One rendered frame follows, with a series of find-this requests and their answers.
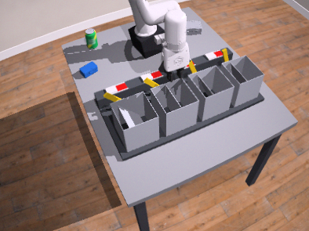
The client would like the green drink can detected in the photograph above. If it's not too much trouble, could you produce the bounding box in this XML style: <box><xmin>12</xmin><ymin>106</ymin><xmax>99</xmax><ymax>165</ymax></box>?
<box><xmin>85</xmin><ymin>28</ymin><xmax>98</xmax><ymax>49</ymax></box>

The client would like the blue box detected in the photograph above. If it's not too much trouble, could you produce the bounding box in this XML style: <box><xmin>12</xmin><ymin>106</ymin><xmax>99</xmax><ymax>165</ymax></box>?
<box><xmin>79</xmin><ymin>61</ymin><xmax>98</xmax><ymax>78</ymax></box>

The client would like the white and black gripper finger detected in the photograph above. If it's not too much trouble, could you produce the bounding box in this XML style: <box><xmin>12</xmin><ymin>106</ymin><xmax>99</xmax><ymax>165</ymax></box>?
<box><xmin>176</xmin><ymin>67</ymin><xmax>184</xmax><ymax>79</ymax></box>
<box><xmin>158</xmin><ymin>61</ymin><xmax>173</xmax><ymax>82</ymax></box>

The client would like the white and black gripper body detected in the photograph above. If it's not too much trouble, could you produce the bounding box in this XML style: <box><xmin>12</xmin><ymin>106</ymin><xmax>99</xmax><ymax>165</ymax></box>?
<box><xmin>161</xmin><ymin>43</ymin><xmax>190</xmax><ymax>72</ymax></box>

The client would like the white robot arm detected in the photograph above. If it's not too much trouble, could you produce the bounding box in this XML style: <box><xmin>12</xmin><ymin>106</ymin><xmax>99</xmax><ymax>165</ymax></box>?
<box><xmin>129</xmin><ymin>0</ymin><xmax>187</xmax><ymax>50</ymax></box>

